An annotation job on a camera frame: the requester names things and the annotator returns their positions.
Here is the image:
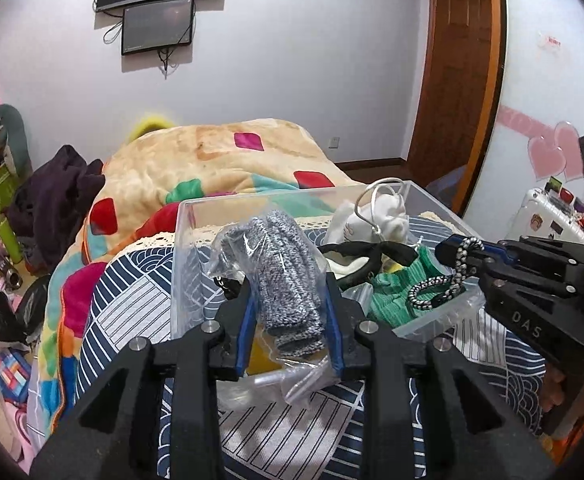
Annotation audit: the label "black white braided rope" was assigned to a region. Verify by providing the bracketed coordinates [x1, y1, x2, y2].
[405, 235, 486, 311]

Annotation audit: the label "green knitted glove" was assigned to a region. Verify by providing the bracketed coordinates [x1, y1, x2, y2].
[368, 246, 467, 328]

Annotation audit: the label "yellow sponge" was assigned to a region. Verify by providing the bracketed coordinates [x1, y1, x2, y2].
[246, 325, 282, 376]

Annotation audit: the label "grey knit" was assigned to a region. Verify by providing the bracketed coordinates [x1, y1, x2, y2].
[208, 209, 339, 410]

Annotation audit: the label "white drawstring pouch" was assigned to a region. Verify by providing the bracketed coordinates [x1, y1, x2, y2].
[323, 178, 409, 245]

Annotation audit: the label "white black-trimmed bag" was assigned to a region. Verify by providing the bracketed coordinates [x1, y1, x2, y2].
[318, 242, 418, 290]

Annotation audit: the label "right hand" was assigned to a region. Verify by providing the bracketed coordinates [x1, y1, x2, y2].
[538, 362, 584, 440]

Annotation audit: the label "clear plastic storage box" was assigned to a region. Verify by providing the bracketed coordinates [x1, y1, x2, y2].
[170, 179, 485, 356]

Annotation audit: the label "white stickered suitcase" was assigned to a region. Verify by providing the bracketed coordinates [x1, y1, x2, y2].
[507, 177, 584, 244]

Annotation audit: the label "wooden door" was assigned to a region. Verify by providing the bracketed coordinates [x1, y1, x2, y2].
[407, 0, 506, 214]

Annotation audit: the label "colourful plush blanket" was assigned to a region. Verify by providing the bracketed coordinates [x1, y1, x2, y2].
[27, 118, 353, 439]

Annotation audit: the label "yellow-green plush pillow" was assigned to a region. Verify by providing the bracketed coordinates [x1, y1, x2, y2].
[126, 115, 175, 144]

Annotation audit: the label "dark purple clothing pile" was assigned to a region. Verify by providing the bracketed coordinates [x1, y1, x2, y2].
[6, 145, 105, 273]

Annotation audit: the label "grey dinosaur plush toy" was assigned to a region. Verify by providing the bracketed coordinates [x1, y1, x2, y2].
[0, 104, 32, 181]

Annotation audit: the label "pink heart wall stickers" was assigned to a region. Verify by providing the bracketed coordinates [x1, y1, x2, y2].
[496, 106, 583, 181]

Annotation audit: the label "small wall monitor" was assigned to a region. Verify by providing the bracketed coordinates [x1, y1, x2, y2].
[121, 0, 195, 55]

